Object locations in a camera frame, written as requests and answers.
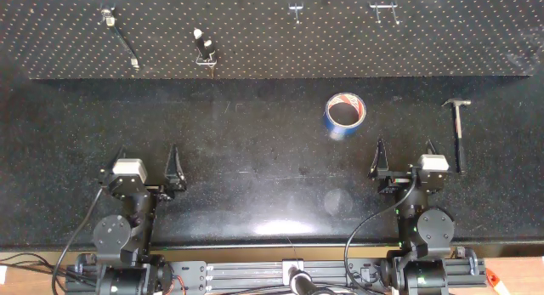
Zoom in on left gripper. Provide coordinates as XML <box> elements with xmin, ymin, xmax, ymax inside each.
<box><xmin>107</xmin><ymin>143</ymin><xmax>188</xmax><ymax>201</ymax></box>

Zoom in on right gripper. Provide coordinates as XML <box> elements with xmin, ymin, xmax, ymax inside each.
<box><xmin>368</xmin><ymin>137</ymin><xmax>439</xmax><ymax>196</ymax></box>

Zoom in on hammer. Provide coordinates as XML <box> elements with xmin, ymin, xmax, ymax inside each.
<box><xmin>440</xmin><ymin>98</ymin><xmax>473</xmax><ymax>175</ymax></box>

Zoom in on roll of blue tape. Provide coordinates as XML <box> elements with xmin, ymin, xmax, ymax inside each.
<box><xmin>323</xmin><ymin>92</ymin><xmax>368</xmax><ymax>141</ymax></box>

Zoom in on wrench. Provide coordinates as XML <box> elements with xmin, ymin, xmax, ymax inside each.
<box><xmin>99</xmin><ymin>8</ymin><xmax>143</xmax><ymax>72</ymax></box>

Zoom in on pliers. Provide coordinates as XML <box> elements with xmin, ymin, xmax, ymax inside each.
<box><xmin>191</xmin><ymin>27</ymin><xmax>219</xmax><ymax>80</ymax></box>

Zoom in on black pegboard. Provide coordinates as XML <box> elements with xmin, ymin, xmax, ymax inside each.
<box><xmin>0</xmin><ymin>0</ymin><xmax>544</xmax><ymax>80</ymax></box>

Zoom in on red and white object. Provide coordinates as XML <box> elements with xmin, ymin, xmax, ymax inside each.
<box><xmin>485</xmin><ymin>267</ymin><xmax>512</xmax><ymax>295</ymax></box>

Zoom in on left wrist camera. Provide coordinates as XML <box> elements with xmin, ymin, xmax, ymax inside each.
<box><xmin>110</xmin><ymin>157</ymin><xmax>149</xmax><ymax>184</ymax></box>

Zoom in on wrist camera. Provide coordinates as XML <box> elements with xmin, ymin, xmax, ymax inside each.
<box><xmin>110</xmin><ymin>157</ymin><xmax>149</xmax><ymax>184</ymax></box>
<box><xmin>416</xmin><ymin>154</ymin><xmax>451</xmax><ymax>173</ymax></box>

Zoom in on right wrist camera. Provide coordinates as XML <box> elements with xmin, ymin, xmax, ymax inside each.
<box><xmin>416</xmin><ymin>154</ymin><xmax>451</xmax><ymax>173</ymax></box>

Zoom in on black cable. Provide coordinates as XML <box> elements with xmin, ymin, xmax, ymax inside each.
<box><xmin>50</xmin><ymin>186</ymin><xmax>105</xmax><ymax>295</ymax></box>
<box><xmin>343</xmin><ymin>175</ymin><xmax>420</xmax><ymax>288</ymax></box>

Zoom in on thin black wire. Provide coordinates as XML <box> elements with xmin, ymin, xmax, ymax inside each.
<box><xmin>0</xmin><ymin>251</ymin><xmax>97</xmax><ymax>288</ymax></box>

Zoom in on mounting rail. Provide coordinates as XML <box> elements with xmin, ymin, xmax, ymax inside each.
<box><xmin>63</xmin><ymin>246</ymin><xmax>488</xmax><ymax>295</ymax></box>

